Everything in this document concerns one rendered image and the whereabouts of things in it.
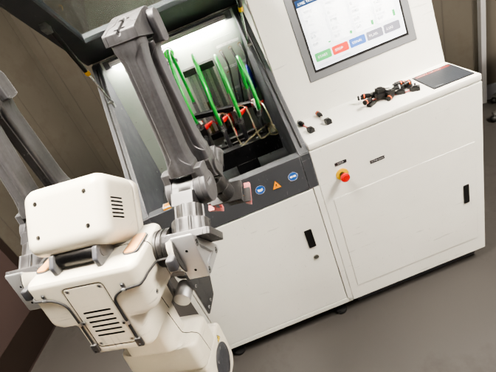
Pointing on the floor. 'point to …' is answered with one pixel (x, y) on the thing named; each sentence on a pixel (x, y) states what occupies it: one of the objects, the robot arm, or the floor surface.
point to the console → (388, 156)
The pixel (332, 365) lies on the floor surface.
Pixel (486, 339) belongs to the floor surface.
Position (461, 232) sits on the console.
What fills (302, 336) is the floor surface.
